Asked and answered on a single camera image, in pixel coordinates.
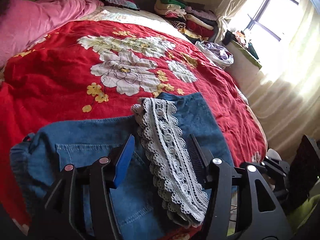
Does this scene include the red floral blanket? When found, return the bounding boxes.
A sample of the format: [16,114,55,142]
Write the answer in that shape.
[0,19,267,240]

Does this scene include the window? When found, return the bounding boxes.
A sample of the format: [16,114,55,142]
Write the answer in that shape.
[228,0,303,43]

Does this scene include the blue denim pants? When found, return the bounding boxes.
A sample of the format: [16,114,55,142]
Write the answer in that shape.
[9,91,237,240]

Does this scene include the green cloth on windowsill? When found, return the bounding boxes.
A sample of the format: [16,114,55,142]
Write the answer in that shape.
[222,29,263,70]

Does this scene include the patterned pillow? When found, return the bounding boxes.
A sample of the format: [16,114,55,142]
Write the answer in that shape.
[95,0,141,11]

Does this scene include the cream curtain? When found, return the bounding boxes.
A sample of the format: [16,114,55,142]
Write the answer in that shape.
[214,0,320,143]

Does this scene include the light green cloth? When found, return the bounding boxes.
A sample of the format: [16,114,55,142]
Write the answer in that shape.
[287,196,320,232]

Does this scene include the pink quilt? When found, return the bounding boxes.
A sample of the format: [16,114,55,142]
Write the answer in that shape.
[0,0,105,68]

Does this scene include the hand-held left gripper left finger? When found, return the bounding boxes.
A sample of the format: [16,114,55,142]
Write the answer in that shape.
[29,134,136,240]

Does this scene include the pile of folded clothes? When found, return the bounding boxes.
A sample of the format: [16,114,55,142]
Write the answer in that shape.
[154,0,218,42]

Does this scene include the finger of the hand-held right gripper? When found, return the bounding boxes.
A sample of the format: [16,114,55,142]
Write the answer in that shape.
[261,155,291,198]
[291,134,320,206]

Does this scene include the purple and white cloth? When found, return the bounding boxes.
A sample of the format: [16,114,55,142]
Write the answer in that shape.
[194,41,235,68]

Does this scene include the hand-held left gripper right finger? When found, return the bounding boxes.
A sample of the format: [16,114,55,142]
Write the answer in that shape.
[187,133,293,240]

